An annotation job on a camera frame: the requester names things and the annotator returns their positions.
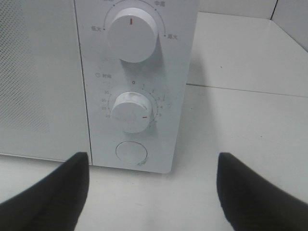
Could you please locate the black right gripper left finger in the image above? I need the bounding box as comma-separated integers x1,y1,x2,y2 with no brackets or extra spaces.
0,152,90,231

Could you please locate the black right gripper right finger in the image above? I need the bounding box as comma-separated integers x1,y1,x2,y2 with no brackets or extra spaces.
216,153,308,231

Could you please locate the white microwave door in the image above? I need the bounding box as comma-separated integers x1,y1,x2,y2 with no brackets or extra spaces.
0,0,90,161

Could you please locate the round white door button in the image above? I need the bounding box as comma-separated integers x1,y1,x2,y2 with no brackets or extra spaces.
115,141,147,164

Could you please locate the white timer knob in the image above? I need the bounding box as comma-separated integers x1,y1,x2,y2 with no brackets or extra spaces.
111,91,153,133

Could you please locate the white microwave oven body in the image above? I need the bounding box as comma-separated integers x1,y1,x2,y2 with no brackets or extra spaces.
75,0,199,173

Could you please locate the upper white power knob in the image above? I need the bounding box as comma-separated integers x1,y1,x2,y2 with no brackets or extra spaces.
107,7,158,63

